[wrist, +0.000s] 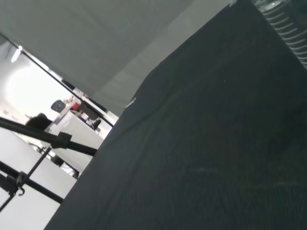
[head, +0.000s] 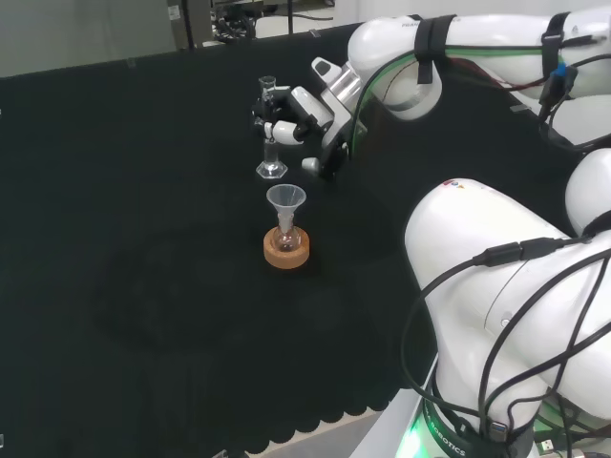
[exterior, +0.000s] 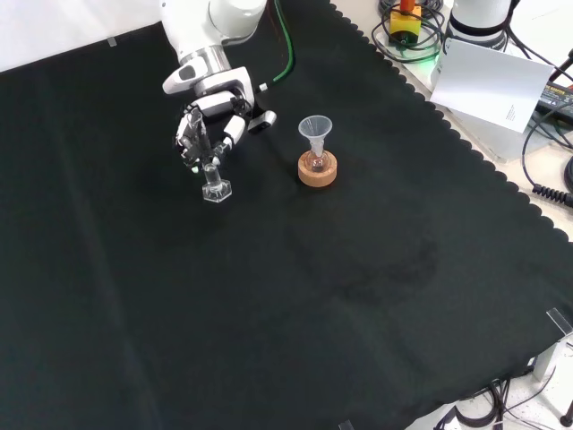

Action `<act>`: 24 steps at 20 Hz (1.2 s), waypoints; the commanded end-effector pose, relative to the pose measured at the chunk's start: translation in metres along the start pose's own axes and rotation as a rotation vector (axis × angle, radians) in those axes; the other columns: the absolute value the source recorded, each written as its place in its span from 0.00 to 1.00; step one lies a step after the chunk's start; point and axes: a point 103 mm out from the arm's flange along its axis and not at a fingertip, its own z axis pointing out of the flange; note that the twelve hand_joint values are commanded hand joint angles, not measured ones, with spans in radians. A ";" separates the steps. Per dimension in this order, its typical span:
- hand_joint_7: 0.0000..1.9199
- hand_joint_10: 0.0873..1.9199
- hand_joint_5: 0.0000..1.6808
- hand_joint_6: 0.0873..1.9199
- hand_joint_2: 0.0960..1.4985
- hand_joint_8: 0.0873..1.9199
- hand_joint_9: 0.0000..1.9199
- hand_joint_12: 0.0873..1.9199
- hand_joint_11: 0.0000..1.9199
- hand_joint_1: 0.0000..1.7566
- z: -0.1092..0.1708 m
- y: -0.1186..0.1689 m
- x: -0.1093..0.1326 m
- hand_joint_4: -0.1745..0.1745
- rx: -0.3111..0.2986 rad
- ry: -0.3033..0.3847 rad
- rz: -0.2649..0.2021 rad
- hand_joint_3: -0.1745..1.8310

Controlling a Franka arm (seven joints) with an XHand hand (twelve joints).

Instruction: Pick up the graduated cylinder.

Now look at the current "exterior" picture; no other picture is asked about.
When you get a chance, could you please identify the black floor cables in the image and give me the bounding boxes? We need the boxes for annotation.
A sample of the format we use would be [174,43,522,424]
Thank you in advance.
[436,378,573,430]

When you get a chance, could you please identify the green cable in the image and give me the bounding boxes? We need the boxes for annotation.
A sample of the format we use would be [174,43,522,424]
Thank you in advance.
[259,0,296,93]

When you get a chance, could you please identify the black power adapter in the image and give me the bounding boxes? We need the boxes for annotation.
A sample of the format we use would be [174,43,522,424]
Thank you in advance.
[536,80,573,114]

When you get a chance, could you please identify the small round-bottom glass flask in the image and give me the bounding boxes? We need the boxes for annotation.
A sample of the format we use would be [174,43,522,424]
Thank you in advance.
[307,147,330,174]

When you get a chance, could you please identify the black tripod leg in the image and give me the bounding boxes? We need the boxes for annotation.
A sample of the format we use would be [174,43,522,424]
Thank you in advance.
[548,56,573,82]

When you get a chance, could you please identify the white metal bracket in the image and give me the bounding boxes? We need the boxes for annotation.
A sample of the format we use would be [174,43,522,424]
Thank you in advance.
[532,340,573,382]

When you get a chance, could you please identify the pale white board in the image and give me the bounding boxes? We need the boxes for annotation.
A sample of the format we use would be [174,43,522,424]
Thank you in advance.
[429,38,555,134]

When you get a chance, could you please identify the black cable loops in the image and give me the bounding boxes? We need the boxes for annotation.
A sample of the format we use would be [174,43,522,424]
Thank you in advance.
[371,0,449,64]

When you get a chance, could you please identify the cork ring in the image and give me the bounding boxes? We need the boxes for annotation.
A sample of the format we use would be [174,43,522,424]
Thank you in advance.
[297,150,339,189]

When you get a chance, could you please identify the yellow stop button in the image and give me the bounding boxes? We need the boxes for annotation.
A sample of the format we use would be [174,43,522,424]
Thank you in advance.
[388,0,423,47]

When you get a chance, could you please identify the black coiled cable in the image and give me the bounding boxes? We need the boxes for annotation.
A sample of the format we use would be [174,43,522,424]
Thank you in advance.
[521,120,573,205]

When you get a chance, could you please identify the clear plastic funnel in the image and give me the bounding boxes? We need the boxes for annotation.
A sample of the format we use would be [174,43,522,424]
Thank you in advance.
[298,116,333,158]

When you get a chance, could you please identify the clear glass graduated cylinder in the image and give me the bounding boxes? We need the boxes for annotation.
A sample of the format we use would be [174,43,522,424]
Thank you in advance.
[186,110,233,204]

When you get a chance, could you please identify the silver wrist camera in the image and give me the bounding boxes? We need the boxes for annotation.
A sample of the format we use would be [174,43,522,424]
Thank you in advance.
[247,110,278,135]

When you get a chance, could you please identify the black bench cloth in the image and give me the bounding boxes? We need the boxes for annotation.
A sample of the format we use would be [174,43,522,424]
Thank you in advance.
[0,0,573,430]

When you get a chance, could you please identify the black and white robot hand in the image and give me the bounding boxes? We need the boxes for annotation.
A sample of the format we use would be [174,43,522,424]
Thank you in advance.
[161,64,259,176]

